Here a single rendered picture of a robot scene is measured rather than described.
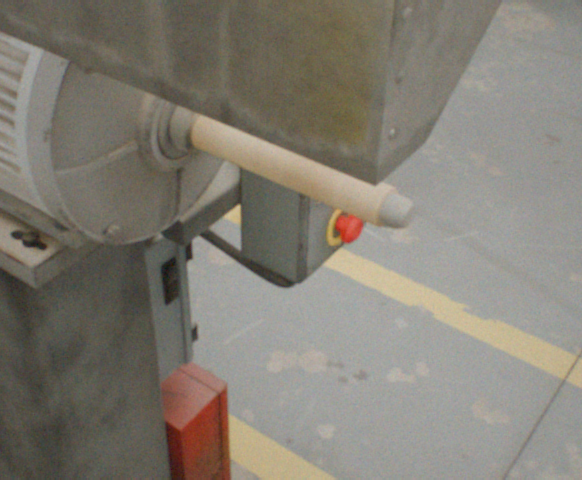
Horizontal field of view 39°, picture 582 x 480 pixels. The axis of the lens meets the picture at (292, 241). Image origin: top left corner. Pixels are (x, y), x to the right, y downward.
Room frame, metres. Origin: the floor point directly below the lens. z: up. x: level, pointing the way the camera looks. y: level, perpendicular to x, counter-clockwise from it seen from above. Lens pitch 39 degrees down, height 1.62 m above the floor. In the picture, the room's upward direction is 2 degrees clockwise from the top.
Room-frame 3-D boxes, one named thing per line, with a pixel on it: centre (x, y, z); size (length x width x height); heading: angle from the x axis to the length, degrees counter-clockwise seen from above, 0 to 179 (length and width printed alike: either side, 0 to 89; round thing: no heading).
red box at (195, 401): (0.90, 0.22, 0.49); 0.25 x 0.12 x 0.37; 55
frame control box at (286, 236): (0.88, 0.05, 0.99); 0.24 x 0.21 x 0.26; 55
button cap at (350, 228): (0.83, -0.07, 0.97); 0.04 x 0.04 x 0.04; 55
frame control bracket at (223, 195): (0.83, 0.09, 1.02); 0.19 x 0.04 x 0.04; 145
